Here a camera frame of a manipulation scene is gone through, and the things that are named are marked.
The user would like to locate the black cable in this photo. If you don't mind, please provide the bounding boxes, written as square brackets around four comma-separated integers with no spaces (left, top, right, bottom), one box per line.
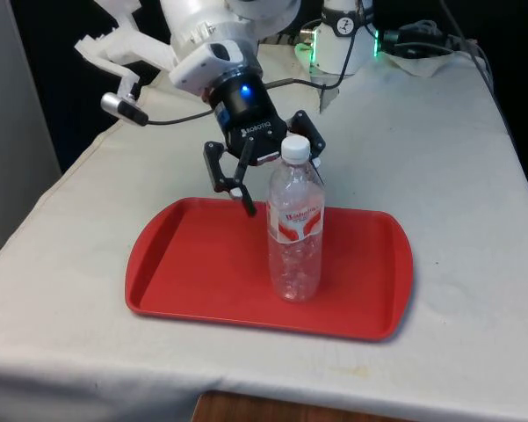
[145,110,215,127]
[261,0,365,91]

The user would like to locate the clear plastic bottle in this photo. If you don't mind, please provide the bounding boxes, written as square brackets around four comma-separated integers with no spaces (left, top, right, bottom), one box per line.
[266,135,327,303]

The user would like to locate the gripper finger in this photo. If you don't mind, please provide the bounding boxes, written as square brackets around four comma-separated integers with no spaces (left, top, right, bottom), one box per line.
[288,110,328,163]
[202,137,258,218]

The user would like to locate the small silver webcam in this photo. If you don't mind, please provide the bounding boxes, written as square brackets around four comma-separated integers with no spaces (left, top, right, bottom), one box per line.
[99,91,149,127]

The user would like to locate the red tray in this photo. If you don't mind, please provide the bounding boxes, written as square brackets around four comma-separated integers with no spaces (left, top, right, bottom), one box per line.
[123,197,415,344]

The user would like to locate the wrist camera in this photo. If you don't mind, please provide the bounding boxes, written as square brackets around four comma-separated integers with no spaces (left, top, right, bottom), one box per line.
[168,39,258,97]

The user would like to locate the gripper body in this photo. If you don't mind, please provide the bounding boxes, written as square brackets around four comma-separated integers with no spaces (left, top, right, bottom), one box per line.
[206,69,290,167]

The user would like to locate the white plastic bracket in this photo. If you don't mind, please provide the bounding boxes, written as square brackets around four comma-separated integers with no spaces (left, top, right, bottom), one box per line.
[74,0,179,98]

